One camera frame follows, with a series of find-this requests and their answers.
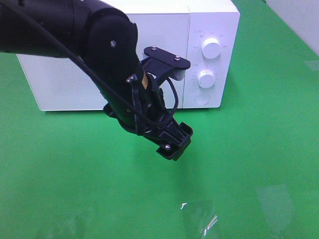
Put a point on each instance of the white microwave oven body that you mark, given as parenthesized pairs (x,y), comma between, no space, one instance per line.
(207,18)

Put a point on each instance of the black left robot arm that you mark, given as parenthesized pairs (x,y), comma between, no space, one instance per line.
(102,42)

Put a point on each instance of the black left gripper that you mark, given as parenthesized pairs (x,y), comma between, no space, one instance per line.
(139,107)

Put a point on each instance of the white microwave knob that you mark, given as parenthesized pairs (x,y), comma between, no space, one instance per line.
(211,48)
(206,79)

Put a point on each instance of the white microwave door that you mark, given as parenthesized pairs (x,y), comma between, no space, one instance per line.
(59,85)

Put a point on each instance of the green table mat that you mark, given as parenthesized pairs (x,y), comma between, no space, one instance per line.
(250,172)

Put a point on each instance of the round white door release button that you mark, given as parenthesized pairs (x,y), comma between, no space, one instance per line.
(202,99)

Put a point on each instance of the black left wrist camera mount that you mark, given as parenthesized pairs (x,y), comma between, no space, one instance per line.
(164,65)

